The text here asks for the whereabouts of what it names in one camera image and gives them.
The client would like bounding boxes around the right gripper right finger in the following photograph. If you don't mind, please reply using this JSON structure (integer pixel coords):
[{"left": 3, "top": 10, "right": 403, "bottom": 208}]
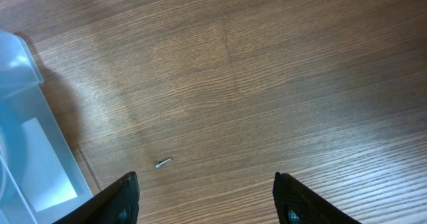
[{"left": 272, "top": 172, "right": 360, "bottom": 224}]

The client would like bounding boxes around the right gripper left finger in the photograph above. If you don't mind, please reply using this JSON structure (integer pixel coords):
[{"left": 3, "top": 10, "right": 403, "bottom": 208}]
[{"left": 54, "top": 171, "right": 139, "bottom": 224}]

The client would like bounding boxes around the cream white bowl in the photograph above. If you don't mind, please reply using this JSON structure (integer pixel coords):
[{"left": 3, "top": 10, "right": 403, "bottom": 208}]
[{"left": 1, "top": 131, "right": 8, "bottom": 199}]

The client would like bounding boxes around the white label in container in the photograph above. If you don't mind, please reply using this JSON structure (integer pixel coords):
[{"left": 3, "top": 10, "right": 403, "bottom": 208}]
[{"left": 21, "top": 118, "right": 77, "bottom": 212}]

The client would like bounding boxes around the clear plastic storage container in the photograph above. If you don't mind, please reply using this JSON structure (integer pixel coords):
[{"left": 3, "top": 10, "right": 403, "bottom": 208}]
[{"left": 1, "top": 31, "right": 93, "bottom": 223}]

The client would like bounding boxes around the small metal screw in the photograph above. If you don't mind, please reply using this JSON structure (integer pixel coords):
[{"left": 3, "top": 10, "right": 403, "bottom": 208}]
[{"left": 155, "top": 157, "right": 172, "bottom": 168}]

